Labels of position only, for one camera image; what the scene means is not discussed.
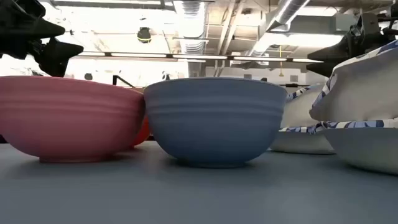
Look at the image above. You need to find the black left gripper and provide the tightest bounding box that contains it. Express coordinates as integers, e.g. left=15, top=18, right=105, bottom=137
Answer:
left=0, top=0, right=85, bottom=78

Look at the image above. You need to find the large metal ceiling duct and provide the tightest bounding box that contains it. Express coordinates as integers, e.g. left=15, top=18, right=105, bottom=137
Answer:
left=248, top=0, right=312, bottom=57

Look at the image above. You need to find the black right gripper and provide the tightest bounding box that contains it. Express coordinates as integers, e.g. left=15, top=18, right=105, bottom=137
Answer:
left=305, top=11, right=398, bottom=79

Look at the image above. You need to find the yellow hanging cord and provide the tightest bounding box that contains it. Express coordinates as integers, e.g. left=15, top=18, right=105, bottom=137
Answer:
left=278, top=45, right=285, bottom=77

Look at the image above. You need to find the black dome ceiling camera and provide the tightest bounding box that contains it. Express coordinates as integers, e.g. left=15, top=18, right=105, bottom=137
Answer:
left=136, top=27, right=152, bottom=44

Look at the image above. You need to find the black metal railing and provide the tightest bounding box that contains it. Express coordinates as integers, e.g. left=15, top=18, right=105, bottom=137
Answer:
left=112, top=74, right=136, bottom=88

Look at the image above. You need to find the pink ribbed bowl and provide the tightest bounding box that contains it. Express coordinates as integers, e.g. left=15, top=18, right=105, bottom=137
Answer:
left=0, top=75, right=146, bottom=164

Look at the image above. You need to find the long LED light bar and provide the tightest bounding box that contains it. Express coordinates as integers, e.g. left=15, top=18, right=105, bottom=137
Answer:
left=70, top=51, right=324, bottom=64

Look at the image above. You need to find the white bowl blue patterned rim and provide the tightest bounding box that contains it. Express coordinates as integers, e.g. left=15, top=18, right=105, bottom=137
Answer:
left=269, top=125, right=336, bottom=156
left=309, top=39, right=398, bottom=123
left=312, top=119, right=398, bottom=175
left=280, top=83, right=326, bottom=128

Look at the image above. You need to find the orange bowl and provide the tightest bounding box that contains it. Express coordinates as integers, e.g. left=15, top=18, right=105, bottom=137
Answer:
left=132, top=115, right=152, bottom=147

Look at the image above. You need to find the blue ribbed bowl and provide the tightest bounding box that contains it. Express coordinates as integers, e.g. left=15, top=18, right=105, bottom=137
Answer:
left=143, top=77, right=288, bottom=169

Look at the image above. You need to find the silver flexible ceiling duct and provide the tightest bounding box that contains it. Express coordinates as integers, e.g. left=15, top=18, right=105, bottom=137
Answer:
left=172, top=0, right=208, bottom=55

